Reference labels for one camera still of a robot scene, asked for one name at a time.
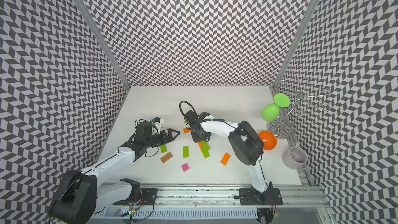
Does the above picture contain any green plastic wine glass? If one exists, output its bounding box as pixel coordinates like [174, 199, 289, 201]
[261, 93, 291, 122]

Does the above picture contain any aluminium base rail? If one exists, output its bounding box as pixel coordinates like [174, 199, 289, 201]
[90, 184, 336, 224]

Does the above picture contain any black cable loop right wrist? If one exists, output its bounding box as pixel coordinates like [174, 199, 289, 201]
[179, 100, 197, 123]

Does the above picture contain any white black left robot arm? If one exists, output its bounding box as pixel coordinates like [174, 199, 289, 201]
[48, 118, 180, 224]

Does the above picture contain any pink lego brick front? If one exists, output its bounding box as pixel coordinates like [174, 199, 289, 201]
[181, 163, 190, 172]

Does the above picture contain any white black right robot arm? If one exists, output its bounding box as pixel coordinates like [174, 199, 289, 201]
[183, 111, 271, 194]

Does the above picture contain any aluminium corner post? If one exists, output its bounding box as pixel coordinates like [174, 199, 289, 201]
[73, 0, 131, 90]
[273, 0, 320, 89]

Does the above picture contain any orange plastic bowl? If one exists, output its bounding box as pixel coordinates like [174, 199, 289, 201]
[258, 131, 277, 150]

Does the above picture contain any grey mauve cup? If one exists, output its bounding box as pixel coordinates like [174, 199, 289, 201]
[282, 147, 308, 170]

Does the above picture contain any aluminium corner post left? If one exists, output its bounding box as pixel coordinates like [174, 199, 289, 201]
[73, 0, 131, 90]

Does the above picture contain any wire glass rack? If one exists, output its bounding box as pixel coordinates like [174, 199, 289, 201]
[267, 87, 331, 139]

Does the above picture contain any aluminium corner post right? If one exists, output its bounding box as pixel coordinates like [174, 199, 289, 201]
[273, 0, 320, 89]

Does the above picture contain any green lego plate front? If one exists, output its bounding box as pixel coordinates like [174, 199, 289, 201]
[202, 150, 210, 159]

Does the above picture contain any green lego plate under arm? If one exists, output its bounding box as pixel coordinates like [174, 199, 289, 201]
[160, 145, 167, 153]

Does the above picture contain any green lego plate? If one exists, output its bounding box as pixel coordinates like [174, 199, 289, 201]
[202, 150, 210, 159]
[200, 141, 210, 151]
[182, 146, 189, 158]

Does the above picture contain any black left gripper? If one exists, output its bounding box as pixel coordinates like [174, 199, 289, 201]
[145, 129, 180, 149]

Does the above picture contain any brown lego plate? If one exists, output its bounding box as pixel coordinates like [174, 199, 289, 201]
[161, 152, 173, 164]

